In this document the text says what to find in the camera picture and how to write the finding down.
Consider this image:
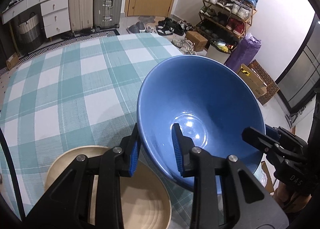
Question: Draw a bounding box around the blue bowl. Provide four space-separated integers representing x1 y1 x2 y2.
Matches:
137 55 266 191

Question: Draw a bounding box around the large cream plate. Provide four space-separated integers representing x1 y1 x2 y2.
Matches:
44 146 171 228

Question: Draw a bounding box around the person's right hand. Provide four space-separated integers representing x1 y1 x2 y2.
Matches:
273 182 311 213

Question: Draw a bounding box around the open cardboard box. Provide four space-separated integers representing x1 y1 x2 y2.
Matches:
238 64 267 99

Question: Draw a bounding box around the teal plaid tablecloth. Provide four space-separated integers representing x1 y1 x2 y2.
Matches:
1 33 180 213

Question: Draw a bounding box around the purple rolled mat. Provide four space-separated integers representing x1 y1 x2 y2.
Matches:
225 33 261 72

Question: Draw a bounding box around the brown cardboard box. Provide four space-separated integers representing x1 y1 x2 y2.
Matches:
185 31 208 52

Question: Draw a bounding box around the wooden shoe rack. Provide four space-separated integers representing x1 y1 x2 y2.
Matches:
195 0 258 53

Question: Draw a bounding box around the small cardboard box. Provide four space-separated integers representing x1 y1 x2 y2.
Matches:
6 52 19 71

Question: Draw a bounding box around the striped laundry basket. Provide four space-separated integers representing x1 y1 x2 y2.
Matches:
17 12 44 52

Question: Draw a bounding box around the silver suitcase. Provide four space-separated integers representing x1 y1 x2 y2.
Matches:
93 0 122 30

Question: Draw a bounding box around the white drawer desk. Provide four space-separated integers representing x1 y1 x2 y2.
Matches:
2 0 71 38

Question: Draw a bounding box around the beige suitcase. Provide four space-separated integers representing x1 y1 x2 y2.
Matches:
68 0 93 32

